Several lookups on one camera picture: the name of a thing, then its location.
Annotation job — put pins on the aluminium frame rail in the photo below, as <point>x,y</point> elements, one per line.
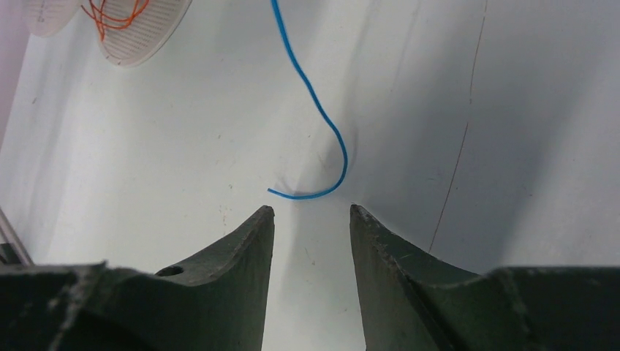
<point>13,252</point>

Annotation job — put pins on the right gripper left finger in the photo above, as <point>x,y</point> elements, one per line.
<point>213,300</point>

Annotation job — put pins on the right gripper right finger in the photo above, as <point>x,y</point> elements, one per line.
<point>410,300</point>

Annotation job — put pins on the white cable spool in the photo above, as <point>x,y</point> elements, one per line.
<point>128,32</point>

